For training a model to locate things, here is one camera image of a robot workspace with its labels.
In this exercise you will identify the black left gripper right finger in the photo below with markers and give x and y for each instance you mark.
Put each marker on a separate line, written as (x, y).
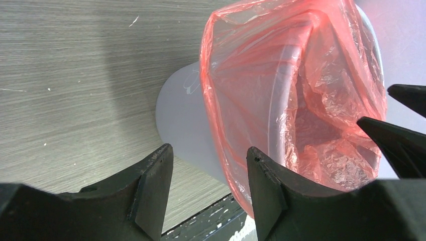
(288, 206)

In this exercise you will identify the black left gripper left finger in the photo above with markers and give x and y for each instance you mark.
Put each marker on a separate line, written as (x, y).
(129, 205)

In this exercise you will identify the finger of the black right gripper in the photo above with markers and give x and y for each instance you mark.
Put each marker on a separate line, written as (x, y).
(404, 149)
(411, 96)

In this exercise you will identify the red plastic trash bag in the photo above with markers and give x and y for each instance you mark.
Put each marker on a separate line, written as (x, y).
(283, 99)

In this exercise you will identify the grey plastic trash bin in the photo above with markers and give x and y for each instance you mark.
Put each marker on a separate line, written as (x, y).
(179, 119)

